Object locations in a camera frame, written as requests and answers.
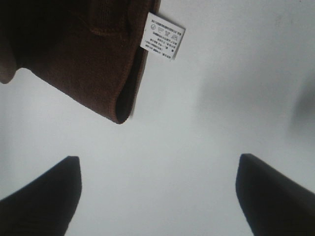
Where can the brown towel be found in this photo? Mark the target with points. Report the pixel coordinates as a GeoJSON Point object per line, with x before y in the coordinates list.
{"type": "Point", "coordinates": [88, 49]}

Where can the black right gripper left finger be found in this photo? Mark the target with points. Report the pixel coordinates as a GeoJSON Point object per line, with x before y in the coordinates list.
{"type": "Point", "coordinates": [45, 206]}

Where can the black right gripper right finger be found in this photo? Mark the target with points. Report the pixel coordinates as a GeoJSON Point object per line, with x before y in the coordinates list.
{"type": "Point", "coordinates": [273, 204]}

